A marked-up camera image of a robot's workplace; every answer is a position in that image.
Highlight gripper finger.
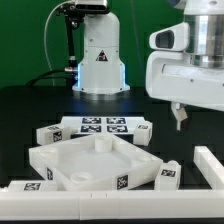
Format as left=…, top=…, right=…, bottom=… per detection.
left=171, top=102, right=188, bottom=131

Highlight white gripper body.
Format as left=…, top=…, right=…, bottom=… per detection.
left=146, top=51, right=224, bottom=111

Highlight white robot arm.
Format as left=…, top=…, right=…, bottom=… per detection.
left=73, top=0, right=224, bottom=122

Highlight white square tabletop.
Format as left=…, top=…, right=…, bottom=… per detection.
left=29, top=134, right=163, bottom=191

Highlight white obstacle fence right bar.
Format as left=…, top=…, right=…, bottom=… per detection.
left=193, top=146, right=224, bottom=190

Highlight white obstacle fence bar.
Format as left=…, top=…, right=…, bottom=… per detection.
left=193, top=146, right=224, bottom=190
left=0, top=190, right=224, bottom=221

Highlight white obstacle fence front bar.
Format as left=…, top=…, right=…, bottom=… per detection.
left=0, top=190, right=224, bottom=221

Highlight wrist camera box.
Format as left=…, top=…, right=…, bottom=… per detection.
left=149, top=22, right=189, bottom=52

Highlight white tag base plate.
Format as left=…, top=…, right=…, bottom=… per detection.
left=61, top=116, right=144, bottom=135

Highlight black camera stand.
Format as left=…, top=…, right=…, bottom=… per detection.
left=56, top=2, right=84, bottom=82

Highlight white camera cable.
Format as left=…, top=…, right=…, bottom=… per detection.
left=43, top=0, right=76, bottom=87

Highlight black cables on table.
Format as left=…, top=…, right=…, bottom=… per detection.
left=25, top=69, right=79, bottom=88

